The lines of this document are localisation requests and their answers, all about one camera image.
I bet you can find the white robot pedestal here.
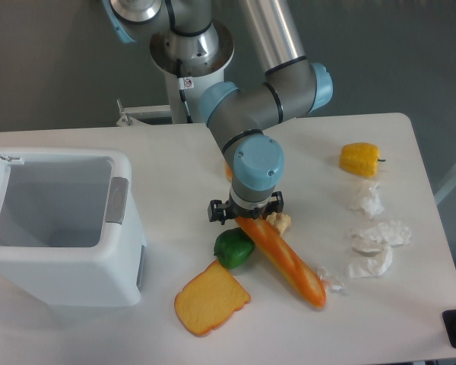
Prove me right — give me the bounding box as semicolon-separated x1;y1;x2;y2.
150;20;234;124

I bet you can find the yellow bell pepper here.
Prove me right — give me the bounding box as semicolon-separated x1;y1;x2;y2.
339;142;385;178

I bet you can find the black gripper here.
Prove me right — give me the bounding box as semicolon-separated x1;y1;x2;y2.
207;191;284;224

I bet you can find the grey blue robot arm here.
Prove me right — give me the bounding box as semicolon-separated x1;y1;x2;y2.
103;1;333;222

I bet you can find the small crumpled tissue piece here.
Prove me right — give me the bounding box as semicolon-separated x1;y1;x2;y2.
315;267;345;293

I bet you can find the green bell pepper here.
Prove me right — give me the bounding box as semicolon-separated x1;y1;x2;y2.
214;227;255;269

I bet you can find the large crumpled white tissue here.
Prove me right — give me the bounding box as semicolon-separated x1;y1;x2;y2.
347;221;412;279

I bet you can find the white plastic bin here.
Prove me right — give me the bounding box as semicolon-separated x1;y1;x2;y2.
0;148;146;307

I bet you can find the orange toast slice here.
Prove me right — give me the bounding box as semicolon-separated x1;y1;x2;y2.
174;260;251;337

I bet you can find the long orange baguette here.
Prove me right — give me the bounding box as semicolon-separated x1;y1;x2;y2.
235;217;327;309

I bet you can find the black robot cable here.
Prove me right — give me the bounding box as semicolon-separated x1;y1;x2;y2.
176;59;195;124

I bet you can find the upper crumpled white tissue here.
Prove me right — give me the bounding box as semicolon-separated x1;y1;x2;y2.
348;180;385;220

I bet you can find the white metal base frame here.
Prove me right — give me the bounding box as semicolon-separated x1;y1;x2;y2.
115;84;304;127

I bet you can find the small orange bread roll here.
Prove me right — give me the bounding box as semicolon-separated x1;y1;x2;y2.
224;163;233;182

